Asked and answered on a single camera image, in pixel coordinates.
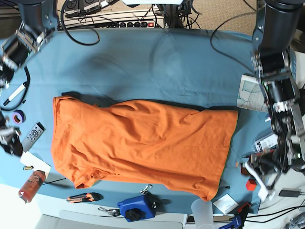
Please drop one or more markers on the black white marker pen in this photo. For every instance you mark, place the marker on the black white marker pen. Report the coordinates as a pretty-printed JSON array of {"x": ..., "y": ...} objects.
[{"x": 15, "y": 93}]

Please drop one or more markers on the blue clamp tool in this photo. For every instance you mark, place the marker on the blue clamp tool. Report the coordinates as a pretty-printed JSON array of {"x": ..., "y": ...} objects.
[{"x": 239, "y": 219}]

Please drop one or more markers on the metal keyring clip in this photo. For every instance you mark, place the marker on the metal keyring clip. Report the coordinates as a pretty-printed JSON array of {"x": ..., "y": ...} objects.
[{"x": 111, "y": 212}]

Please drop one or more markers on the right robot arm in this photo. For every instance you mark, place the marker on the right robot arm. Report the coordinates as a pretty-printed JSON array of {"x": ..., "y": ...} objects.
[{"x": 39, "y": 21}]

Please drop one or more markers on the red spray can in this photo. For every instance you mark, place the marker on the red spray can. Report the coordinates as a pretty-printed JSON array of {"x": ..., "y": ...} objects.
[{"x": 31, "y": 186}]

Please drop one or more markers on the orange black utility knife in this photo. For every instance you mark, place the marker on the orange black utility knife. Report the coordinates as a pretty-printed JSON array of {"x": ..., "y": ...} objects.
[{"x": 84, "y": 197}]

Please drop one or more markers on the silver carabiner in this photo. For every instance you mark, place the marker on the silver carabiner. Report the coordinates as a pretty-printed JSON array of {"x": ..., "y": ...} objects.
[{"x": 146, "y": 189}]

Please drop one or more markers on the white small card box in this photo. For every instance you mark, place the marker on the white small card box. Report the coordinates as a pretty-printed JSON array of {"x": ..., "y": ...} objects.
[{"x": 226, "y": 204}]

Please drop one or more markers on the orange t-shirt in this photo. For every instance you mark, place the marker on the orange t-shirt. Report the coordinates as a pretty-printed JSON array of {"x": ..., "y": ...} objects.
[{"x": 142, "y": 141}]

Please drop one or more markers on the black zip tie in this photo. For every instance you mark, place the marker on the black zip tie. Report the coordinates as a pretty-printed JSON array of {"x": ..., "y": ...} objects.
[{"x": 54, "y": 181}]

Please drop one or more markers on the patterned booklet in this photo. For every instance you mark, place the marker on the patterned booklet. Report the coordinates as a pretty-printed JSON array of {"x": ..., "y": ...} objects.
[{"x": 250, "y": 95}]

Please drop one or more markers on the white power strip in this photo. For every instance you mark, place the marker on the white power strip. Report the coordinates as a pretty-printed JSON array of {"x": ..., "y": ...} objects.
[{"x": 146, "y": 18}]

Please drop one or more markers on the purple tape roll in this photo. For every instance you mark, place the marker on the purple tape roll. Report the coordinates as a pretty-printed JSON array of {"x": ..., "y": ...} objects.
[{"x": 18, "y": 117}]

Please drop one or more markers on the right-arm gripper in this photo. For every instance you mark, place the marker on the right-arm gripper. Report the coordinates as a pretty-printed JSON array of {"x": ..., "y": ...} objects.
[{"x": 10, "y": 137}]

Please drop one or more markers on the red cube block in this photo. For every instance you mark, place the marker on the red cube block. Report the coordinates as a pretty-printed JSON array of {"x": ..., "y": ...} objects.
[{"x": 251, "y": 185}]

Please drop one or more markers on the white paper card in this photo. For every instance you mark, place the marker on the white paper card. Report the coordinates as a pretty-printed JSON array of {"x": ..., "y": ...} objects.
[{"x": 30, "y": 160}]

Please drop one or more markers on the teal table cloth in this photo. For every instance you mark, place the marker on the teal table cloth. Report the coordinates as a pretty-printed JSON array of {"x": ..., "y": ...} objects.
[{"x": 178, "y": 67}]

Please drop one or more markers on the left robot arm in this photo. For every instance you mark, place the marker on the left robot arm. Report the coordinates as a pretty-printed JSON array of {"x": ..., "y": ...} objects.
[{"x": 276, "y": 24}]

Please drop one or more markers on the translucent plastic cup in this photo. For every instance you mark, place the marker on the translucent plastic cup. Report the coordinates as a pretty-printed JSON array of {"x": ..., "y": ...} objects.
[{"x": 203, "y": 214}]

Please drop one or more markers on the grey remote control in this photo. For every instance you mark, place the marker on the grey remote control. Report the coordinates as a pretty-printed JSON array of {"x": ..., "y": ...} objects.
[{"x": 33, "y": 135}]

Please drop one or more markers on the packaged item with barcode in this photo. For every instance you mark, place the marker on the packaged item with barcode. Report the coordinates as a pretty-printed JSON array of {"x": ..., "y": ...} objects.
[{"x": 264, "y": 142}]

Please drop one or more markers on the left-arm silver gripper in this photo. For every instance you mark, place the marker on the left-arm silver gripper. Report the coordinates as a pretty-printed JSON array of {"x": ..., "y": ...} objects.
[{"x": 265, "y": 171}]

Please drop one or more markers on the blue black box device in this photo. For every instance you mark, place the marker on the blue black box device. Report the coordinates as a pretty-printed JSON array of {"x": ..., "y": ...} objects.
[{"x": 139, "y": 208}]

